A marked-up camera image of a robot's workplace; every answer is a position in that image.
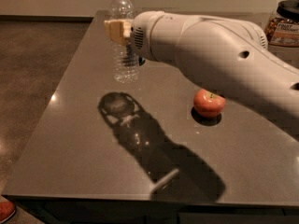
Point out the red apple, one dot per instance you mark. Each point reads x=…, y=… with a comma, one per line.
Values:
x=208, y=104

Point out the clear plastic water bottle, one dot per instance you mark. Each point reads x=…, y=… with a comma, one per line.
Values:
x=121, y=14

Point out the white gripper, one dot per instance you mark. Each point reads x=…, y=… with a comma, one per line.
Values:
x=141, y=36

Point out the snack jar with black lid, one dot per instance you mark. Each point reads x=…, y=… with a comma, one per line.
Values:
x=282, y=28

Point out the dark blue soda can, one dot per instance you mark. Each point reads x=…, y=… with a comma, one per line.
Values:
x=141, y=61

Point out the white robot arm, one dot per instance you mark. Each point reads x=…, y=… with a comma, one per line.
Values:
x=221, y=55

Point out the red shoe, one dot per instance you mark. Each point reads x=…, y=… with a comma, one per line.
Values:
x=7, y=210

